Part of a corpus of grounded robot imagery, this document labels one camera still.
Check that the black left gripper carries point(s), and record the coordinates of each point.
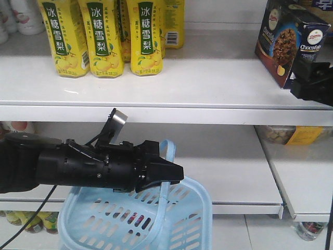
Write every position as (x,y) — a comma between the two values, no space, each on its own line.
(124,167)

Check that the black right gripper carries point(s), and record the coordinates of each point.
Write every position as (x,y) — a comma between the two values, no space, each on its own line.
(313,81)

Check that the dark blue chocolate cookie box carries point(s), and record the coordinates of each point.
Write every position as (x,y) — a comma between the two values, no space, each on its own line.
(288,32)

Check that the light blue plastic basket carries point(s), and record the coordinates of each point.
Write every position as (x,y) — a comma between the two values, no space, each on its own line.
(164,217)

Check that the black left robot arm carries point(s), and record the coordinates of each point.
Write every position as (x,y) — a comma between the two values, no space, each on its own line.
(28,160)

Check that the yellow biscuit box lower shelf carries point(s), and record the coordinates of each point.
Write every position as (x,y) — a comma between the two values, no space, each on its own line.
(293,135)

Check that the white supermarket shelving unit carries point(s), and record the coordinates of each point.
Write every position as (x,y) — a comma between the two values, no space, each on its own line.
(208,99)

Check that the yellow pear drink bottle right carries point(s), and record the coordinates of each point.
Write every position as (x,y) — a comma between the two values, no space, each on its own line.
(146,46)

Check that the yellow pear drink bottle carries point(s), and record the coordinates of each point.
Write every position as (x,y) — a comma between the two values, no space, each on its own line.
(146,46)
(103,40)
(66,34)

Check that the yellow pear drink bottle middle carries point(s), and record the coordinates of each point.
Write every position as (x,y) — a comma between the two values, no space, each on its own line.
(103,40)

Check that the yellow pear drink bottle left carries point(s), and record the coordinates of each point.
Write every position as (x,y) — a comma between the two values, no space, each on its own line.
(66,34)

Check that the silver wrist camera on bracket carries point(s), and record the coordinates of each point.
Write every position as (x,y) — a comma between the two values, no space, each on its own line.
(112,128)

